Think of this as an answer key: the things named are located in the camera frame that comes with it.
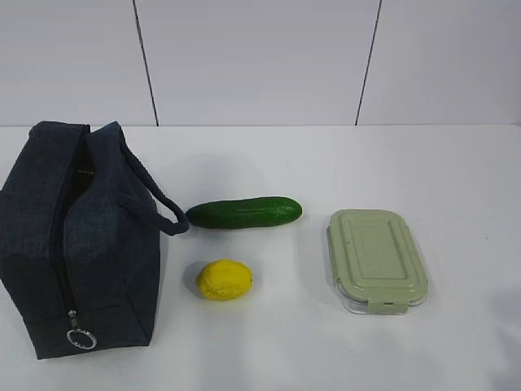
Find dark blue insulated lunch bag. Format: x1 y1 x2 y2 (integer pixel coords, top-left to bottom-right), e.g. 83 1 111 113
1 121 189 359

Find yellow lemon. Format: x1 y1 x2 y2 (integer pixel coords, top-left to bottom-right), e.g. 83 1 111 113
195 259 253 301

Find glass container with green lid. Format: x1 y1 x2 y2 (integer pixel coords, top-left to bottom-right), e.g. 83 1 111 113
326 209 429 315

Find green cucumber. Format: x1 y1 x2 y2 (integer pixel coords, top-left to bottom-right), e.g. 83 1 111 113
186 196 303 230

